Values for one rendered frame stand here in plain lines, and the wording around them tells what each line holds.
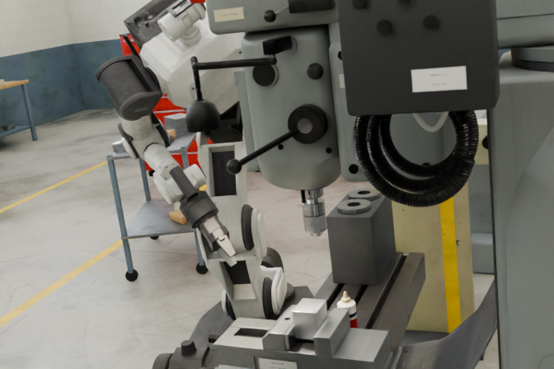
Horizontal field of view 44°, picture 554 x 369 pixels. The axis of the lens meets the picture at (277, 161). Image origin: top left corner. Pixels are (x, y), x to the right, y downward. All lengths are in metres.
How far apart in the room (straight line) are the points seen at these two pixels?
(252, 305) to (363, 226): 0.70
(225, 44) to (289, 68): 0.63
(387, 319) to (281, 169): 0.50
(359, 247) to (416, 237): 1.51
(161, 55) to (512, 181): 1.06
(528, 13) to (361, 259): 0.86
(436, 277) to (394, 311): 1.67
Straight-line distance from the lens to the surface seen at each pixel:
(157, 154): 2.06
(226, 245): 1.84
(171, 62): 1.87
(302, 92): 1.28
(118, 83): 1.88
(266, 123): 1.31
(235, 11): 1.28
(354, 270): 1.82
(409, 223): 3.27
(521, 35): 1.18
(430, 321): 3.46
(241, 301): 2.33
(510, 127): 1.15
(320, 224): 1.43
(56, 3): 12.83
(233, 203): 2.11
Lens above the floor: 1.70
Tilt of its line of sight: 14 degrees down
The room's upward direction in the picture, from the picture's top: 7 degrees counter-clockwise
